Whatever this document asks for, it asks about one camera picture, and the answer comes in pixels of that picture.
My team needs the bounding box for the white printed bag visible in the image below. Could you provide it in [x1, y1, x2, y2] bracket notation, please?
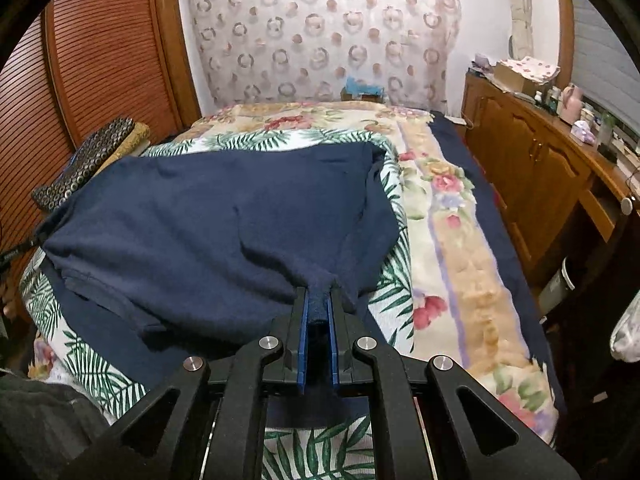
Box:
[610, 290, 640, 363]

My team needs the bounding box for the circle-patterned sheer curtain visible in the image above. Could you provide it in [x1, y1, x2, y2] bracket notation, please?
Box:
[179, 0, 461, 111]

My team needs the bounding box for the crumpled blue cloth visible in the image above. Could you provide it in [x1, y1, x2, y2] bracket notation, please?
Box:
[345, 76, 383, 96]

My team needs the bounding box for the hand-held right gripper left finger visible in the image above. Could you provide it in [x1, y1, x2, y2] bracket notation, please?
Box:
[60, 286, 312, 480]

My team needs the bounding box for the floral blanket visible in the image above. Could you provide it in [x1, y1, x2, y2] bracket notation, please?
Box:
[175, 101, 561, 448]

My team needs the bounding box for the small cardboard box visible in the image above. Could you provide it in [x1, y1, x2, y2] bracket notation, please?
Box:
[341, 87, 386, 106]

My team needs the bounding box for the grey window blind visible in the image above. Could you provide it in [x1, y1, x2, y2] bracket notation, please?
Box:
[570, 0, 640, 126]

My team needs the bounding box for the navy printed t-shirt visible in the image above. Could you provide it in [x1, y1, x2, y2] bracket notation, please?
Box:
[35, 141, 401, 428]

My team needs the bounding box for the open cardboard box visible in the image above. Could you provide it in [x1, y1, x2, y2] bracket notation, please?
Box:
[492, 62, 538, 96]

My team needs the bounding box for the white spotted cloth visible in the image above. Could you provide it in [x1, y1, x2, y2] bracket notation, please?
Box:
[500, 56, 561, 81]

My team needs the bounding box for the pink thermos jug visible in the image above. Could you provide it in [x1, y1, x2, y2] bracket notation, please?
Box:
[559, 84, 585, 126]

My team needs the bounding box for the navy bed sheet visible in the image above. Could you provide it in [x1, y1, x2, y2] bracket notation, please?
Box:
[431, 110, 568, 426]

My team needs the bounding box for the palm leaf print blanket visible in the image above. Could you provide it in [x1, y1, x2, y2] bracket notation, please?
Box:
[20, 130, 416, 480]

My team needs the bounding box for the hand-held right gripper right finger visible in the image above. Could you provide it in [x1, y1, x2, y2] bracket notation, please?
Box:
[327, 286, 581, 480]

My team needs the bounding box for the dark circle-print folded cloth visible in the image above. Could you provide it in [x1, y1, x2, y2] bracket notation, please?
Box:
[31, 116, 136, 211]

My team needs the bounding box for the wooden louvred wardrobe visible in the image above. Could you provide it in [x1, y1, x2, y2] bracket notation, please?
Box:
[0, 0, 201, 341]

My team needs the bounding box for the wooden cabinet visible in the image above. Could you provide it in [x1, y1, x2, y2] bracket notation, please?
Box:
[460, 71, 636, 286]

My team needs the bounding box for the lavender tissue pack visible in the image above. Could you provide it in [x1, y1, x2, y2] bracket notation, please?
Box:
[572, 120, 596, 146]

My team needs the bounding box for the green bottle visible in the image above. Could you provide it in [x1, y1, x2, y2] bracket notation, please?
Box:
[597, 112, 617, 148]

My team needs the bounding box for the metal waste bin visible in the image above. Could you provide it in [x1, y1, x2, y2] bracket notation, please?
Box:
[542, 257, 577, 318]

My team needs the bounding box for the beige lace window curtain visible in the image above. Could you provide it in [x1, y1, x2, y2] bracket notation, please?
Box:
[505, 0, 536, 61]

